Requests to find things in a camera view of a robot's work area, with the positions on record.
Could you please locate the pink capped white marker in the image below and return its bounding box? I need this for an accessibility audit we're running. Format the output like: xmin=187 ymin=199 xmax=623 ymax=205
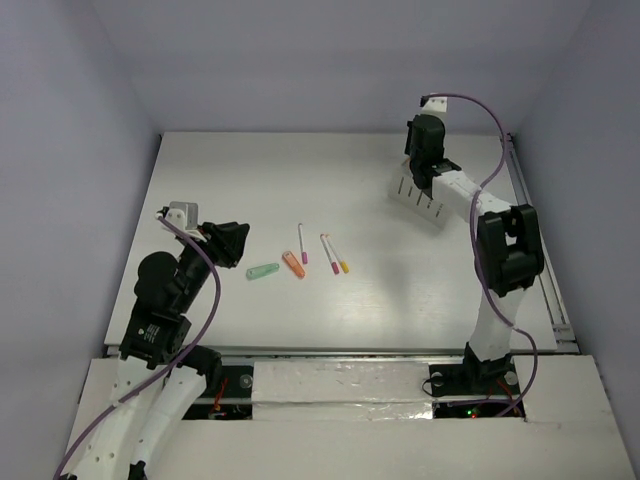
xmin=320 ymin=234 xmax=340 ymax=275

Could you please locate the yellow capped white marker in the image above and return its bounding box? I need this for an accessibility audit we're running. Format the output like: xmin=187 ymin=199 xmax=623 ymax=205
xmin=325 ymin=234 xmax=350 ymax=274

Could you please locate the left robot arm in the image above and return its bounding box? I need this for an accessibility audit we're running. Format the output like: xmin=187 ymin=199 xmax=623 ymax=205
xmin=54 ymin=215 xmax=250 ymax=479

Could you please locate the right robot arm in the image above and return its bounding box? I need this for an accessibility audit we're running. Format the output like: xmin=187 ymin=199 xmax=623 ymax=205
xmin=405 ymin=113 xmax=544 ymax=398

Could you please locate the green utility knife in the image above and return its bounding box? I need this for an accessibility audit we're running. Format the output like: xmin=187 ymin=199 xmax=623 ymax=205
xmin=245 ymin=263 xmax=280 ymax=281

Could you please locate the orange utility knife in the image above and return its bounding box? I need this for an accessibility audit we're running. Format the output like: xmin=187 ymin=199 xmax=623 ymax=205
xmin=282 ymin=251 xmax=306 ymax=279

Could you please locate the white slotted organizer box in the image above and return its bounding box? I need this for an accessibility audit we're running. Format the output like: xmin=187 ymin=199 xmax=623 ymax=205
xmin=388 ymin=159 xmax=450 ymax=228

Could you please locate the purple capped white marker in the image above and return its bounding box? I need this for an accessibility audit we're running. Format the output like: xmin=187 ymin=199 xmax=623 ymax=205
xmin=297 ymin=223 xmax=309 ymax=265

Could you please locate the white foam front block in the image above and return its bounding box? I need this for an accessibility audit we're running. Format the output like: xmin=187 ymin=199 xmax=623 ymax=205
xmin=251 ymin=360 xmax=433 ymax=422

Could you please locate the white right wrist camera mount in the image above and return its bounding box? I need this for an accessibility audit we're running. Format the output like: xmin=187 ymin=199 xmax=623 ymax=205
xmin=420 ymin=94 xmax=448 ymax=117

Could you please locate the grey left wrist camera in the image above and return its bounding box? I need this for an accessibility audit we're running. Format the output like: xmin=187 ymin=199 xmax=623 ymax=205
xmin=156 ymin=201 xmax=199 ymax=232

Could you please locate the aluminium side rail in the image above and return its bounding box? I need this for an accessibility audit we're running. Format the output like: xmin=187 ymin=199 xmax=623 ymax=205
xmin=505 ymin=133 xmax=581 ymax=354

